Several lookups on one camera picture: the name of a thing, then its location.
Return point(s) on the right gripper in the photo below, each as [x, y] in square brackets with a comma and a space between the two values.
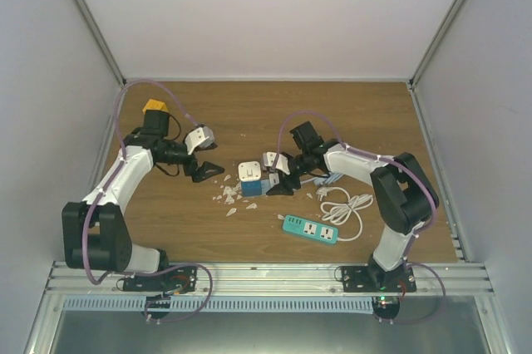
[283, 187]

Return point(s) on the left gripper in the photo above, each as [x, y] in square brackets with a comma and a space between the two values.
[199, 174]

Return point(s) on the white cube adapter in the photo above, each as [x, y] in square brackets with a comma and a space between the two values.
[250, 171]

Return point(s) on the yellow cube socket adapter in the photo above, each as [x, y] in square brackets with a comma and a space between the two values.
[155, 105]

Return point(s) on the light blue power strip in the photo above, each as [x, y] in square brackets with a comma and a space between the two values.
[268, 183]

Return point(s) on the teal power strip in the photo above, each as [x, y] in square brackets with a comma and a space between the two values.
[310, 229]

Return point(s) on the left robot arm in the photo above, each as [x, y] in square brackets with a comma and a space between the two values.
[95, 235]

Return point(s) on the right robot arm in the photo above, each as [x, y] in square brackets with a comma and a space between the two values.
[405, 198]

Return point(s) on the blue cube adapter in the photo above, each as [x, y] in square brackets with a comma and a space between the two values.
[251, 188]

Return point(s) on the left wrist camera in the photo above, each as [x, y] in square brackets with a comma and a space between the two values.
[201, 135]

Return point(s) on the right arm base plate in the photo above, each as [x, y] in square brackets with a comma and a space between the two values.
[371, 279]

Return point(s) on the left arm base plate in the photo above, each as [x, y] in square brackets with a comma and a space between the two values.
[181, 280]

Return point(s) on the slotted cable duct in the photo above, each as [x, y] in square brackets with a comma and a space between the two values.
[229, 304]

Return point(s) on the aluminium rail frame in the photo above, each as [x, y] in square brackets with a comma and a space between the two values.
[448, 280]

